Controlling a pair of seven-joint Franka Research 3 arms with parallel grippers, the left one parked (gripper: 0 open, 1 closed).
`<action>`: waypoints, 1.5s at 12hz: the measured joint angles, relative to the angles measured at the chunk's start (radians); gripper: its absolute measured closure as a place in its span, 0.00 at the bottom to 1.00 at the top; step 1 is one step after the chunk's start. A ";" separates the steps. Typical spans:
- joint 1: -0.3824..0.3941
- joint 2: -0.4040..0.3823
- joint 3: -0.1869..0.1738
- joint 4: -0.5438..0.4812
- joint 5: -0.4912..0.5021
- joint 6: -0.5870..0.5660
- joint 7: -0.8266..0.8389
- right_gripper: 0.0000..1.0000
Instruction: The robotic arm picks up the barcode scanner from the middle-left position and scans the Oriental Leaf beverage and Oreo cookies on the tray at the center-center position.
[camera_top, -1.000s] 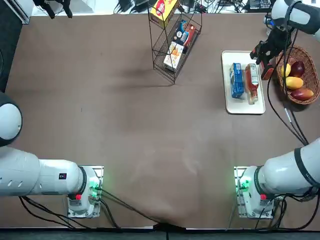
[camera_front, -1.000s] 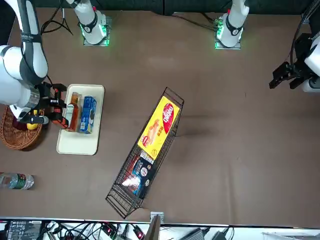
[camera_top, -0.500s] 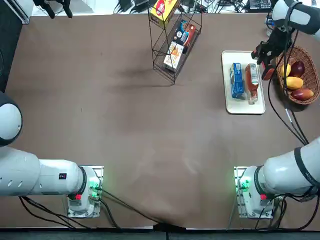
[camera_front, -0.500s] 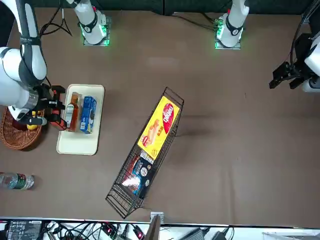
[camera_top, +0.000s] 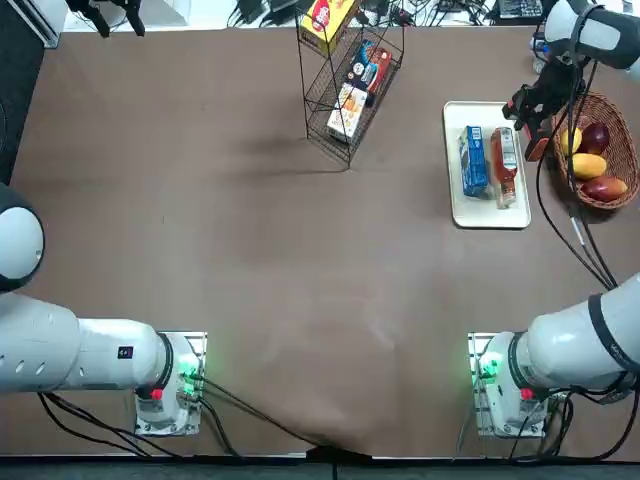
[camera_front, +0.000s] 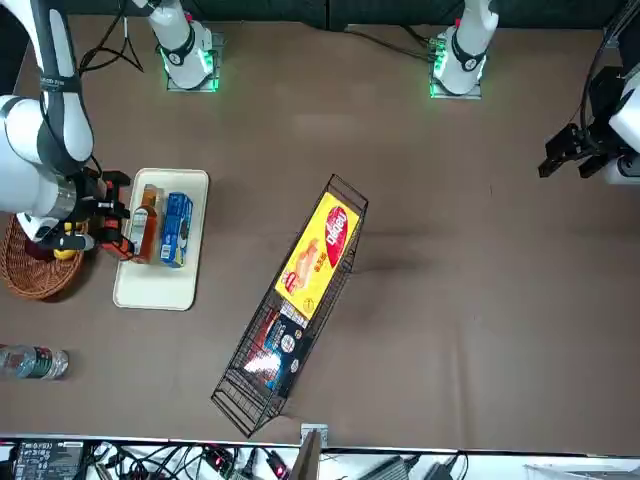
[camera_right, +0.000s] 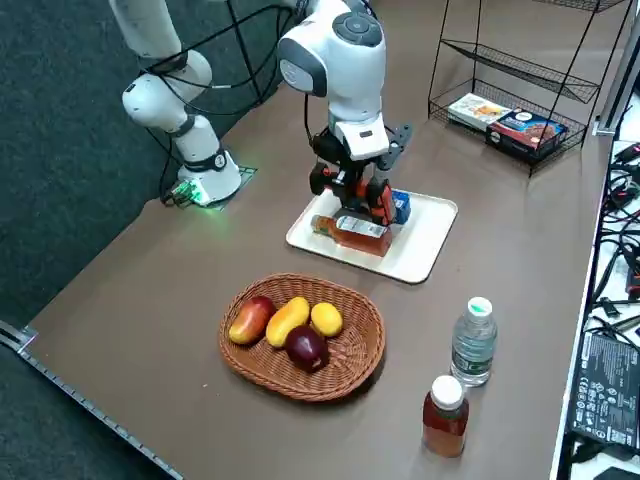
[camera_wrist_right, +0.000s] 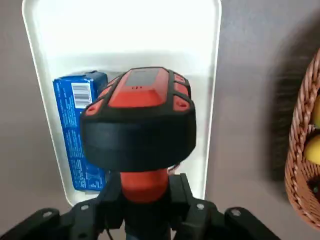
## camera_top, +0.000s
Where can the blue Oreo cookie box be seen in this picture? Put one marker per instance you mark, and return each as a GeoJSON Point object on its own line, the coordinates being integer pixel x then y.
{"type": "Point", "coordinates": [474, 165]}

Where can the white cracker box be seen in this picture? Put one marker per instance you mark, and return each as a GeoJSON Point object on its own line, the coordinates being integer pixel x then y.
{"type": "Point", "coordinates": [347, 112]}

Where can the silver aluminium profile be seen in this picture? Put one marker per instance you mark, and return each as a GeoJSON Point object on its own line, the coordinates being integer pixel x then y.
{"type": "Point", "coordinates": [47, 22]}

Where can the brown wicker basket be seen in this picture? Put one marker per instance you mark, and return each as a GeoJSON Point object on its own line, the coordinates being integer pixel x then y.
{"type": "Point", "coordinates": [620, 130]}

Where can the long yellow mango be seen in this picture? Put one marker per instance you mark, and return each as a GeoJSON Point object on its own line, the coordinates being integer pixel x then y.
{"type": "Point", "coordinates": [590, 166]}

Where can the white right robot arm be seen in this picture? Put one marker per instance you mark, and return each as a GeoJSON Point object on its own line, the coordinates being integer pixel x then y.
{"type": "Point", "coordinates": [565, 345]}

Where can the red and yellow mango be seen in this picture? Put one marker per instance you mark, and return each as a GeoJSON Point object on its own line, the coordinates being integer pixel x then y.
{"type": "Point", "coordinates": [605, 189]}

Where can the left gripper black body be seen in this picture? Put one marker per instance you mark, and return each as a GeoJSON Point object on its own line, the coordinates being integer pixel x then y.
{"type": "Point", "coordinates": [80, 4]}

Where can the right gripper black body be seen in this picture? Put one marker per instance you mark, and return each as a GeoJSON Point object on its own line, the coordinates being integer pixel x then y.
{"type": "Point", "coordinates": [557, 85]}

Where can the dark chocolate cookie box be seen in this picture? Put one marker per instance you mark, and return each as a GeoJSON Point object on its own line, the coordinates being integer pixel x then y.
{"type": "Point", "coordinates": [371, 67]}

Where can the yellow snack box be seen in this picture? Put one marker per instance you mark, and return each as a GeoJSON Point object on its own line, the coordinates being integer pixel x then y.
{"type": "Point", "coordinates": [327, 22]}

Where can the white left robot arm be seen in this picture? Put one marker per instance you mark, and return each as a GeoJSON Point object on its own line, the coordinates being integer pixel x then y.
{"type": "Point", "coordinates": [75, 350]}

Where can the white rectangular tray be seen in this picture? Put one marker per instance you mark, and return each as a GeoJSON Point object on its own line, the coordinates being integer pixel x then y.
{"type": "Point", "coordinates": [452, 210]}

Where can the black labelled power adapter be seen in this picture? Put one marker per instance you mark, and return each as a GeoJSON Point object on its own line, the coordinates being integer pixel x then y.
{"type": "Point", "coordinates": [520, 7]}

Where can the clear water bottle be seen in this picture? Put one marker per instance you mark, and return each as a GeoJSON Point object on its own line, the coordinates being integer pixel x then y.
{"type": "Point", "coordinates": [540, 52]}

